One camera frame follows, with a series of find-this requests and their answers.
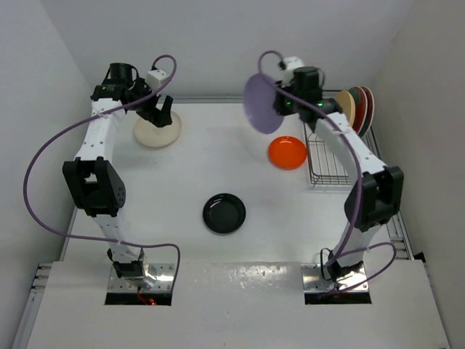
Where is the orange plate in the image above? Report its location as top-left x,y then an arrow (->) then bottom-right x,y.
267,136 -> 307,170

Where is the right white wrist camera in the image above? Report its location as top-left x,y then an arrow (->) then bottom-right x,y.
278,57 -> 304,86

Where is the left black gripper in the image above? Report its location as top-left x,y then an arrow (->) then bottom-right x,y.
127,78 -> 171,127

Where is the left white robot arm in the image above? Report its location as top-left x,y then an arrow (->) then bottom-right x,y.
62,63 -> 173,289

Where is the red teal flower plate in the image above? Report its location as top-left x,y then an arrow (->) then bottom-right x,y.
355,86 -> 375,138

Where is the cream bear plate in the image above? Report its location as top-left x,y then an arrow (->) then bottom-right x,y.
133,111 -> 182,148

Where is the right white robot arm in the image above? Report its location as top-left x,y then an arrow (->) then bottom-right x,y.
137,74 -> 403,280

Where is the black plate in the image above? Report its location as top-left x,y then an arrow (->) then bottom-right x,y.
202,193 -> 246,235

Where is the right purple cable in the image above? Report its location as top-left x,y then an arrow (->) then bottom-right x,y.
257,50 -> 397,297

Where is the metal base plate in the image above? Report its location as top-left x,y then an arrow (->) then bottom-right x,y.
302,262 -> 370,292
107,263 -> 175,294

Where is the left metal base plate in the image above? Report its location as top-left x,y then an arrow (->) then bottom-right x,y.
107,263 -> 175,294

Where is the dark green plate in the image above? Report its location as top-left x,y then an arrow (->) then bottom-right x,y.
349,87 -> 368,135

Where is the lavender plastic plate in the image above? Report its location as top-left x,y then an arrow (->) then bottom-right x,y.
243,73 -> 283,135

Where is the black wire dish rack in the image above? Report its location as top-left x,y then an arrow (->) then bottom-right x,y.
299,89 -> 382,188

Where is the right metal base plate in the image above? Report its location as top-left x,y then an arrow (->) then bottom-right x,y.
302,262 -> 370,292

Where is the peach beige plate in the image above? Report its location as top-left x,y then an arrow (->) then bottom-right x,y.
336,90 -> 356,127

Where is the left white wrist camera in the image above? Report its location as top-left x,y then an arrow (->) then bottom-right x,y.
145,69 -> 168,90

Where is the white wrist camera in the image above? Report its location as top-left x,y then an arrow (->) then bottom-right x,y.
278,57 -> 304,86
145,69 -> 168,90

